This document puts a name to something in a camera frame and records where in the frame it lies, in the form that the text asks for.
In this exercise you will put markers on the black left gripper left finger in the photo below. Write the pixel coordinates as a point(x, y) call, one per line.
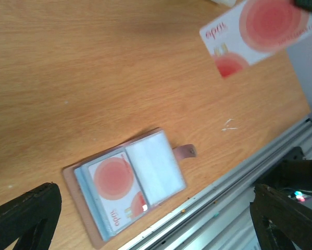
point(30, 220)

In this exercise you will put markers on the red circle card in holder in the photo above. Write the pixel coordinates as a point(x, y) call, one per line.
point(116, 191)

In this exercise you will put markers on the right controller board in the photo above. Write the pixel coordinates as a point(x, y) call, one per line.
point(300, 196)

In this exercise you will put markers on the red circle card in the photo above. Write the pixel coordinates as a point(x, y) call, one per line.
point(116, 191)
point(253, 31)

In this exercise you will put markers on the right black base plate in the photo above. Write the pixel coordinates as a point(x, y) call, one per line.
point(290, 174)

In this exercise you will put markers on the aluminium front rail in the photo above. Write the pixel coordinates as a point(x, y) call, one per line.
point(218, 217)

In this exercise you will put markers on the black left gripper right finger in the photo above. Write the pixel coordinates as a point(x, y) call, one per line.
point(280, 222)

